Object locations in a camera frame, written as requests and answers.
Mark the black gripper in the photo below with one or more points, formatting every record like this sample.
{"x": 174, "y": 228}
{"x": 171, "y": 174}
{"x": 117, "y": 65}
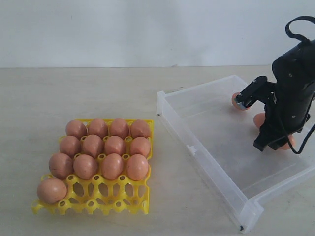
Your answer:
{"x": 281, "y": 120}

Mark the brown egg bin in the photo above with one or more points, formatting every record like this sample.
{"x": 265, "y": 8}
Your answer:
{"x": 70, "y": 146}
{"x": 51, "y": 190}
{"x": 92, "y": 145}
{"x": 288, "y": 143}
{"x": 112, "y": 166}

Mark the brown egg cluster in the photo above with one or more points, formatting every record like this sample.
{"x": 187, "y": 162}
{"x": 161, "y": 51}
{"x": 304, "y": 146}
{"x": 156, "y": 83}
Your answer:
{"x": 137, "y": 167}
{"x": 85, "y": 166}
{"x": 115, "y": 144}
{"x": 140, "y": 145}
{"x": 259, "y": 119}
{"x": 236, "y": 104}
{"x": 61, "y": 165}

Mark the clear plastic bin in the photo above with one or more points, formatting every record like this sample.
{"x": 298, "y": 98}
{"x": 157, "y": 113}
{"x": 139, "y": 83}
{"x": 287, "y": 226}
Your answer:
{"x": 220, "y": 139}

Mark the brown egg cluster front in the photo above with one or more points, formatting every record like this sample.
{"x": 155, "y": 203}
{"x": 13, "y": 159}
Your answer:
{"x": 115, "y": 144}

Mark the yellow plastic egg tray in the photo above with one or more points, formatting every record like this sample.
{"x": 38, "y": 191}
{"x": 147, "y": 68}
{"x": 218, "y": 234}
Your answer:
{"x": 99, "y": 193}

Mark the brown egg bin front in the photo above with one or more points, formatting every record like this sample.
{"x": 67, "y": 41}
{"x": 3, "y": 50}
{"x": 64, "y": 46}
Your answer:
{"x": 92, "y": 145}

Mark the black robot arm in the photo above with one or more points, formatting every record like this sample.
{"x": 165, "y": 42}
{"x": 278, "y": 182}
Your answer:
{"x": 295, "y": 75}

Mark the brown egg cluster back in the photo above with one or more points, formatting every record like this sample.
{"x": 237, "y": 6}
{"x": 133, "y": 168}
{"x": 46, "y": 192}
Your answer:
{"x": 236, "y": 104}

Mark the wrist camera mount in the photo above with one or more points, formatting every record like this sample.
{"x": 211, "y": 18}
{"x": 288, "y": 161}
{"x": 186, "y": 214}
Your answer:
{"x": 260, "y": 89}

